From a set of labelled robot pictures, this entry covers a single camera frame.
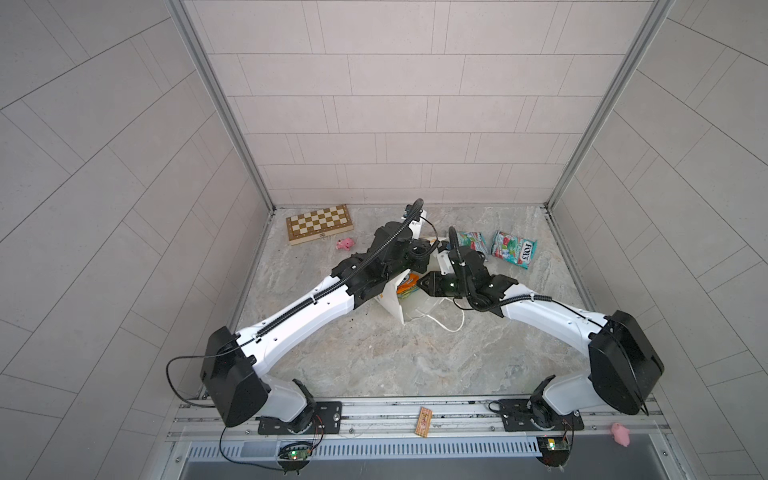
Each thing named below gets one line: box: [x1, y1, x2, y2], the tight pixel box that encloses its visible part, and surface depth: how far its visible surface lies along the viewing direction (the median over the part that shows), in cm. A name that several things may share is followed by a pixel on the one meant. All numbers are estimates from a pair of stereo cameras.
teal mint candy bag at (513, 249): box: [491, 230, 538, 270], surface depth 102 cm
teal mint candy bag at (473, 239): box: [457, 231, 489, 257], surface depth 106 cm
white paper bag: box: [375, 268, 465, 332], surface depth 80 cm
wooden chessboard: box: [286, 204, 354, 246], surface depth 110 cm
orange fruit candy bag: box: [396, 270, 421, 300], surface depth 87 cm
